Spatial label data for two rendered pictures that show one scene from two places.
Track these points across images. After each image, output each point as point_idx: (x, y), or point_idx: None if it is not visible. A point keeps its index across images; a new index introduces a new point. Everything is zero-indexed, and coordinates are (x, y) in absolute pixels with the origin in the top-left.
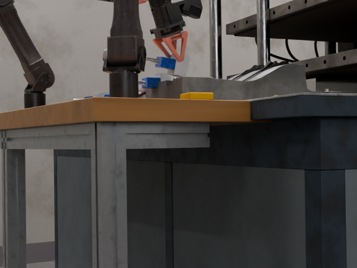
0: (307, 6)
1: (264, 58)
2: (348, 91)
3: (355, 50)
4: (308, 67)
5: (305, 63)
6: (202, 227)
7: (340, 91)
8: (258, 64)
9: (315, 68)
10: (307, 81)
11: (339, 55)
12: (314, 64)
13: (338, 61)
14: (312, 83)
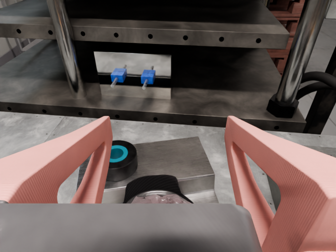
0: None
1: (65, 17)
2: (175, 52)
3: (242, 33)
4: (153, 38)
5: (148, 33)
6: None
7: (174, 55)
8: (59, 26)
9: (166, 42)
10: (156, 56)
11: (212, 34)
12: (165, 37)
13: (209, 41)
14: (165, 60)
